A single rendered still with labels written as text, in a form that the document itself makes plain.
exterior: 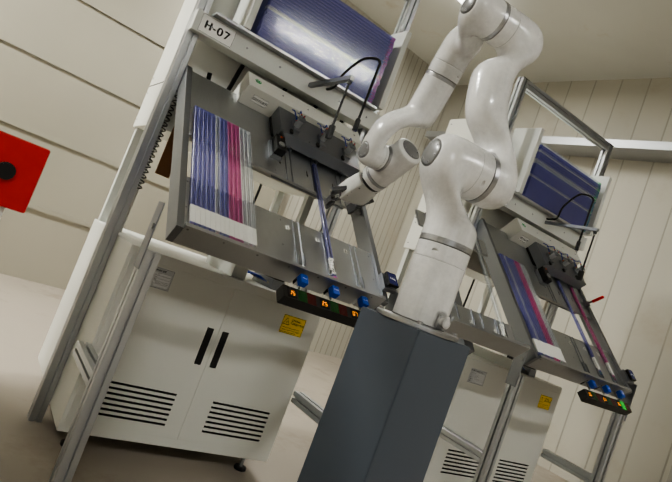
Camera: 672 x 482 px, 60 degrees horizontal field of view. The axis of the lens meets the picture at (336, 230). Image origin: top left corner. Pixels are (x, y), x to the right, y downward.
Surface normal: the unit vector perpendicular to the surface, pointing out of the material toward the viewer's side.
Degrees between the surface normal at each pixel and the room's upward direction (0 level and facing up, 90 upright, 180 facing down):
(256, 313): 90
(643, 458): 90
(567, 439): 90
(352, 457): 90
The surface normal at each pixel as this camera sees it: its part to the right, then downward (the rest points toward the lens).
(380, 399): -0.72, -0.32
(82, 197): 0.60, 0.17
